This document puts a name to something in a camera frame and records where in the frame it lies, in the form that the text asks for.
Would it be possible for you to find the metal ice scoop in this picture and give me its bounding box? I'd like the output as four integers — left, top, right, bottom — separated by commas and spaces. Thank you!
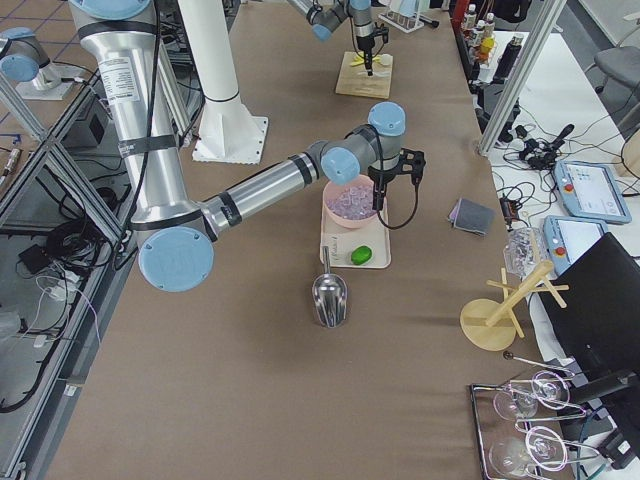
311, 245, 348, 329

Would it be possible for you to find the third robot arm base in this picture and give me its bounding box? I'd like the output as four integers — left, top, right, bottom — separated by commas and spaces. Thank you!
1, 27, 72, 101

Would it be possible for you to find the white ceramic spoon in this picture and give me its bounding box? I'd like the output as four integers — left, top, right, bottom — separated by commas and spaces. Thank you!
373, 54, 393, 67

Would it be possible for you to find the clear plastic container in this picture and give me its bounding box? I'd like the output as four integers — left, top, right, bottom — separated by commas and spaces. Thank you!
503, 227, 549, 277

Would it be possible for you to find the clear ice cubes pile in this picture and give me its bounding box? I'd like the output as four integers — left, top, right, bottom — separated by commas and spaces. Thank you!
326, 185, 375, 221

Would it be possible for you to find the white wire dish rack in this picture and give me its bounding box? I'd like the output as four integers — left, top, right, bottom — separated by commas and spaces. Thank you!
378, 0, 440, 33

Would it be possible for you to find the wooden cup stand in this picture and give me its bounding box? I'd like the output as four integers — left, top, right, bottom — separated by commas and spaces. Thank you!
459, 260, 570, 352

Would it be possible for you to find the lower teach pendant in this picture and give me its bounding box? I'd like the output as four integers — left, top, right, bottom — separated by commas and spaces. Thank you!
543, 215, 608, 275

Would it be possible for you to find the wine glass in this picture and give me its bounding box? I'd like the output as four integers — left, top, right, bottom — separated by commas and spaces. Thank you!
493, 370, 569, 420
489, 426, 569, 479

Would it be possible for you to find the upper teach pendant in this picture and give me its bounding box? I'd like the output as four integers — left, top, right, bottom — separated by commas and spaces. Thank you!
553, 160, 632, 224

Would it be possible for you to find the upper wine glass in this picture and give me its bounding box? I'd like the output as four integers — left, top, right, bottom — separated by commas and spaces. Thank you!
493, 370, 569, 420

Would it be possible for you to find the black wire glass rack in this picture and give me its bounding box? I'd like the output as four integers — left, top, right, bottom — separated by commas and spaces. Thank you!
469, 364, 600, 479

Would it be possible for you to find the teach pendant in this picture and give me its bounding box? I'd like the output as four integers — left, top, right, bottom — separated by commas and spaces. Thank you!
543, 215, 608, 275
553, 160, 632, 224

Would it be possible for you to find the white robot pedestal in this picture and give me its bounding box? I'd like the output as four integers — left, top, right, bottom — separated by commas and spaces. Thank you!
179, 0, 268, 165

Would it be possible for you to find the grey folded cloth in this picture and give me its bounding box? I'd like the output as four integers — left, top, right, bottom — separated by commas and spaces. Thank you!
448, 198, 495, 236

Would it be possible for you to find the aluminium frame post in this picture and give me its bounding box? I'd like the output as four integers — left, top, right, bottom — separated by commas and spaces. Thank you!
477, 0, 566, 157

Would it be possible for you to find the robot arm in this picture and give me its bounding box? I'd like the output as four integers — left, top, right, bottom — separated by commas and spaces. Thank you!
70, 1, 426, 292
288, 0, 389, 77

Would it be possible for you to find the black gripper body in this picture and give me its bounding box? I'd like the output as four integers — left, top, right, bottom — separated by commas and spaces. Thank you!
355, 23, 389, 55
368, 148, 425, 186

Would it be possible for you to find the green pepper toy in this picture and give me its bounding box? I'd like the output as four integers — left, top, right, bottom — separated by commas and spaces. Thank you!
350, 245, 373, 266

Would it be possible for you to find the pink bowl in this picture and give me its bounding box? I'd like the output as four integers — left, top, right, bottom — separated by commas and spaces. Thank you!
322, 175, 377, 229

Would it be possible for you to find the beige serving tray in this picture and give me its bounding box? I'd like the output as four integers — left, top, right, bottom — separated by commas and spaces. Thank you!
319, 209, 391, 269

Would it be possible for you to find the lower wine glass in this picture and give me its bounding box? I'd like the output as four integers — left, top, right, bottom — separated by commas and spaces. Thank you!
489, 426, 569, 479

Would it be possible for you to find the wooden cutting board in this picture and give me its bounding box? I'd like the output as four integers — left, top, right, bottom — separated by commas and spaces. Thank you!
335, 51, 393, 100

